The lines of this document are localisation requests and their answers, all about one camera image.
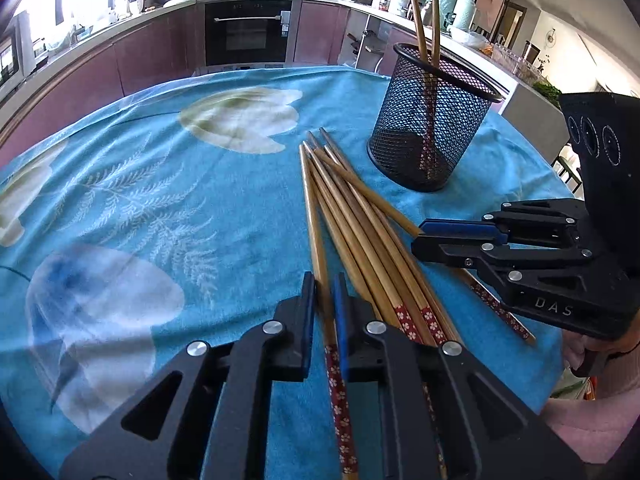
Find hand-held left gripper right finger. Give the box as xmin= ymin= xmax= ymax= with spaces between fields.
xmin=334 ymin=272 xmax=586 ymax=480

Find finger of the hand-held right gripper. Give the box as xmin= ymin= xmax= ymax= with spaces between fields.
xmin=411 ymin=235 xmax=597 ymax=287
xmin=419 ymin=199 xmax=589 ymax=249

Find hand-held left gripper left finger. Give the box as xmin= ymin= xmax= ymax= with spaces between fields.
xmin=60 ymin=271 xmax=321 ymax=480

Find floral end wooden chopstick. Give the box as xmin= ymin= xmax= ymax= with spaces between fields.
xmin=422 ymin=0 xmax=442 ymax=178
xmin=403 ymin=0 xmax=432 ymax=178
xmin=299 ymin=144 xmax=359 ymax=480

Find bunch of wooden chopsticks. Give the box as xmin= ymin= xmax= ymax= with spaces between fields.
xmin=304 ymin=127 xmax=537 ymax=480

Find black mesh utensil holder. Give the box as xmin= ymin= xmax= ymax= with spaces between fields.
xmin=367 ymin=42 xmax=504 ymax=193

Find person's right hand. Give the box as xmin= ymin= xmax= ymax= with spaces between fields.
xmin=562 ymin=330 xmax=640 ymax=402

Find blue floral tablecloth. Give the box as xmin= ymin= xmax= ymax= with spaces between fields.
xmin=0 ymin=65 xmax=576 ymax=480

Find pale green thermos jug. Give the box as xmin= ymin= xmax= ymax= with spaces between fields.
xmin=452 ymin=0 xmax=477 ymax=32

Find pink fleece clothing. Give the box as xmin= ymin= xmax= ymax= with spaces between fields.
xmin=542 ymin=390 xmax=640 ymax=464

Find black built-in oven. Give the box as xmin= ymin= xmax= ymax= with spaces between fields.
xmin=203 ymin=0 xmax=294 ymax=68

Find purple kitchen cabinets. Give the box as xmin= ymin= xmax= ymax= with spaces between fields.
xmin=0 ymin=0 xmax=401 ymax=153

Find silver microwave oven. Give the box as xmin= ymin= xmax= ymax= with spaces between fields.
xmin=0 ymin=12 xmax=37 ymax=102

